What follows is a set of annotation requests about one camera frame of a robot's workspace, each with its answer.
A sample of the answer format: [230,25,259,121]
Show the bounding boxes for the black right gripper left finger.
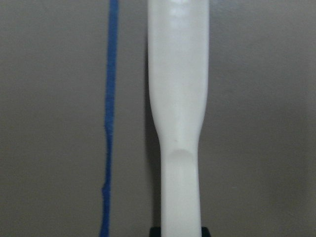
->
[149,227,161,237]

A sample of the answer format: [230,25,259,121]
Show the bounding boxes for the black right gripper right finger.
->
[201,227,211,237]

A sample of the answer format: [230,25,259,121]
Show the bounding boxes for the white hand brush dark bristles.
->
[148,0,209,237]

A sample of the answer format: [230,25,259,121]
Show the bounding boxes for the blue tape strip lengthwise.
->
[99,0,119,237]

